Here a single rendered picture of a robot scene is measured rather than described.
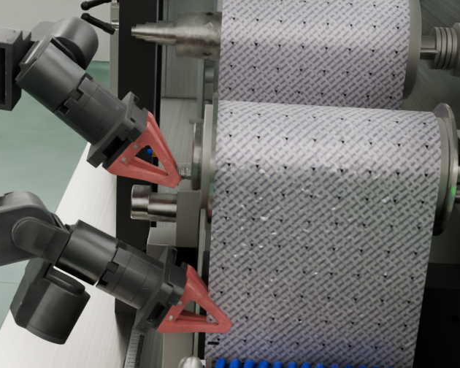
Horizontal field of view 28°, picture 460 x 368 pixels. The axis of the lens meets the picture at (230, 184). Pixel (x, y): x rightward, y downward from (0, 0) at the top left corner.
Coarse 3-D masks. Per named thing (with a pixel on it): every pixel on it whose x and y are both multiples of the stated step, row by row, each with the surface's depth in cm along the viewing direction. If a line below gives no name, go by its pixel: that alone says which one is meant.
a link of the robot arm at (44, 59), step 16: (32, 48) 97; (48, 48) 95; (64, 48) 99; (32, 64) 94; (48, 64) 94; (64, 64) 95; (16, 80) 96; (32, 80) 94; (48, 80) 94; (64, 80) 95; (80, 80) 97; (32, 96) 96; (48, 96) 95; (64, 96) 95
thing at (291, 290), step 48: (240, 240) 98; (288, 240) 98; (336, 240) 98; (384, 240) 98; (240, 288) 100; (288, 288) 100; (336, 288) 100; (384, 288) 100; (240, 336) 102; (288, 336) 102; (336, 336) 102; (384, 336) 102
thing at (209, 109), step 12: (204, 120) 97; (204, 132) 96; (444, 132) 97; (204, 144) 95; (444, 144) 96; (204, 156) 95; (444, 156) 96; (204, 168) 95; (444, 168) 96; (204, 180) 96; (444, 180) 96; (204, 192) 97; (444, 192) 96; (204, 204) 99
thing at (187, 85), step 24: (168, 0) 192; (192, 0) 192; (216, 0) 192; (168, 48) 195; (168, 72) 197; (192, 72) 197; (168, 96) 199; (192, 96) 199; (168, 120) 201; (192, 120) 201; (168, 144) 203; (192, 144) 203
